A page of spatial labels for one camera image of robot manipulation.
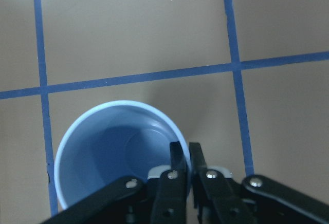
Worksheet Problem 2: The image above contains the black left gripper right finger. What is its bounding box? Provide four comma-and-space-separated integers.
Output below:
189, 142, 257, 223

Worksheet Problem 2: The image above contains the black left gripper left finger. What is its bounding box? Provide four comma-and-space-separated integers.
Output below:
150, 141, 187, 223

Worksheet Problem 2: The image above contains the light blue plastic cup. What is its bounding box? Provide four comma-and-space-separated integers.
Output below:
54, 100, 190, 209

